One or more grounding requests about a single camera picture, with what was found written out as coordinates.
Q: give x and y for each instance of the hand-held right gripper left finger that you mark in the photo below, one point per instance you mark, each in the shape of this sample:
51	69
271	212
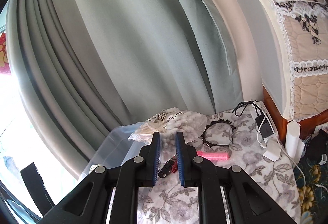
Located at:
155	160

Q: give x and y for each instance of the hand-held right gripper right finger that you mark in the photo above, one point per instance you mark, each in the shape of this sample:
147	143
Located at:
180	160

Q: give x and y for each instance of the bag of cotton swabs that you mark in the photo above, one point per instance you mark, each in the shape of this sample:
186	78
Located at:
176	121

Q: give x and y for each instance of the clear plastic storage container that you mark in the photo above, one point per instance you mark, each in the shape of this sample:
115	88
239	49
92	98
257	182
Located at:
115	142

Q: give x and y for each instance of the black toothed headband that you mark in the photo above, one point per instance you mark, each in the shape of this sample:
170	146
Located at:
223	122

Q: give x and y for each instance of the pink hair roller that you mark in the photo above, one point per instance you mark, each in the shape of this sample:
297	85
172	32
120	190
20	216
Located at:
215	156

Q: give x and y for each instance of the floral fleece blanket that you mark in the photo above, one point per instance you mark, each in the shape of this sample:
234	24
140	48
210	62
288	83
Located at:
256	177

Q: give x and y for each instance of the black charger block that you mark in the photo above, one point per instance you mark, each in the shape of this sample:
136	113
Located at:
265	127

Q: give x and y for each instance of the white charger adapter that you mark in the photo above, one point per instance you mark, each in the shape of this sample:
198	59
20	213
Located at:
273	151

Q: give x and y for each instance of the white power strip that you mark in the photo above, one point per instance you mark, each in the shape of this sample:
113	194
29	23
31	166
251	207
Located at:
258	108

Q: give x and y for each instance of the white cylinder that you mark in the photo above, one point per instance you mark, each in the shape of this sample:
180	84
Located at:
293	142

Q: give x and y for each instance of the wooden cabinet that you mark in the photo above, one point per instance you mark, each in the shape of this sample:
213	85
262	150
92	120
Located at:
307	126

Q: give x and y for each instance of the grey green curtain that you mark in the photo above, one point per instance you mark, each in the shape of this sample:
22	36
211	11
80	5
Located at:
115	34

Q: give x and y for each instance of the red paper decoration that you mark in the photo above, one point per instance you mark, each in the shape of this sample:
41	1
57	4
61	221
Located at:
3	54

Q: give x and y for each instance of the dark floral cloth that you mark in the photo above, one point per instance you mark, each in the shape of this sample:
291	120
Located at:
312	188

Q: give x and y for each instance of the black bundled object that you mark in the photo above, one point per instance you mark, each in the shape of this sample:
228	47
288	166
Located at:
317	147

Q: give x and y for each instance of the white appliance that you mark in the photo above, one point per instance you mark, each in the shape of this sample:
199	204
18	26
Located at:
256	34

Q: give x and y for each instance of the beige quilted lace cover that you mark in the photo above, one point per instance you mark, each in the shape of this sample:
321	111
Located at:
302	47

